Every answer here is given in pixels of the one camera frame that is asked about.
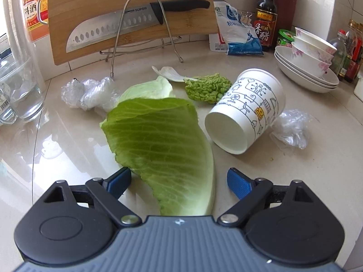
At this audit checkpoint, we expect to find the large green cabbage leaf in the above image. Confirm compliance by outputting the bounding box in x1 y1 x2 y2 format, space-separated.
100 98 215 216

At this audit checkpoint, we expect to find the plastic wrap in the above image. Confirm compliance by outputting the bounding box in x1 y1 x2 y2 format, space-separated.
270 109 314 151
61 77 121 112

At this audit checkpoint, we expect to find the printed white paper cup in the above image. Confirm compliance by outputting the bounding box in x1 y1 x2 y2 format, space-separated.
205 68 286 155

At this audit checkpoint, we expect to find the curly green vegetable piece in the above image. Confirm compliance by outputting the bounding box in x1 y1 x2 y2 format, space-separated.
151 66 233 105

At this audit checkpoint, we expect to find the small pale cabbage leaf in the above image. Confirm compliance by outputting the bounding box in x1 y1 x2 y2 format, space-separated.
118 76 175 102

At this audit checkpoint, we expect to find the middle white plate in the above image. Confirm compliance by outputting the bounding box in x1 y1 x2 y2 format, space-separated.
274 52 336 93

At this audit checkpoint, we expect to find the white plate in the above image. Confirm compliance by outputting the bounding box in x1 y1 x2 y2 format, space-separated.
274 52 336 93
275 46 340 87
274 55 338 94

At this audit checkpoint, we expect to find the bottom white plate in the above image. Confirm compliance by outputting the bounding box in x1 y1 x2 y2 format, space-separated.
274 55 338 94

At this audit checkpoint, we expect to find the bottom floral white bowl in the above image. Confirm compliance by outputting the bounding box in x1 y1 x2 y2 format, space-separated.
291 42 331 77

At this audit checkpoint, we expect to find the floral white bowl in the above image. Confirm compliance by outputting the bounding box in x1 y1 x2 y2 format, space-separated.
291 42 331 77
295 27 337 55
294 36 334 63

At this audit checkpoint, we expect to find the clear glass of water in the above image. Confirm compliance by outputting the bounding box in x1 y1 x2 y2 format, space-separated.
1 54 44 122

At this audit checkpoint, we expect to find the top white plate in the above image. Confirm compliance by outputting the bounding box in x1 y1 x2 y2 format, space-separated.
275 46 340 87

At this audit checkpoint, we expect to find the white plastic seasoning box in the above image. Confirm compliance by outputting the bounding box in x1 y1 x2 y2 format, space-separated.
354 71 363 102

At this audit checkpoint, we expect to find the white blue salt bag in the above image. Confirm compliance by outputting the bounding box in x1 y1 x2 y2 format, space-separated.
208 0 263 55

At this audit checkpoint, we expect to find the clear red capped bottle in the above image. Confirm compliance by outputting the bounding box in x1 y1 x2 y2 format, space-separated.
329 29 346 75

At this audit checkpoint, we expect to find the middle floral white bowl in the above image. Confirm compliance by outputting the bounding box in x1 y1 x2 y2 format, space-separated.
294 36 334 63

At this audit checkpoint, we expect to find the green lidded jar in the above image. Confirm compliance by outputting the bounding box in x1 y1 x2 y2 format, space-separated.
277 29 295 47

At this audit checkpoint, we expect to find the top floral white bowl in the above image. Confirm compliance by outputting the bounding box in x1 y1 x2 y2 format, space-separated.
295 27 337 55

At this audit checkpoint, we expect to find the dark vinegar bottle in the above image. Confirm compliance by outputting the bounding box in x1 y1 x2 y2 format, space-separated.
253 0 277 51

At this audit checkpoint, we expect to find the yellow oil bottle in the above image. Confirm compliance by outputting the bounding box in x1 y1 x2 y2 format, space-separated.
345 19 362 83

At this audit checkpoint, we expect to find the bamboo cutting board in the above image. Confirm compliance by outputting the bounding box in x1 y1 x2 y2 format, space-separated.
47 0 218 65

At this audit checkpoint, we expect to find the dark red knife block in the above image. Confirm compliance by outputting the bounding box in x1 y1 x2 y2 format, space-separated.
272 0 297 47

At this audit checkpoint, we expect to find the orange cooking wine jug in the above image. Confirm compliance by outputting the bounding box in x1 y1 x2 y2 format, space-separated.
23 0 49 42

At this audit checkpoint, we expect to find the metal wire board rack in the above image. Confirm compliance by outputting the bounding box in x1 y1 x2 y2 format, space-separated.
100 0 184 79

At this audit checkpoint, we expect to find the black handled santoku knife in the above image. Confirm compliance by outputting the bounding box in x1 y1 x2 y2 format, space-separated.
66 0 210 53

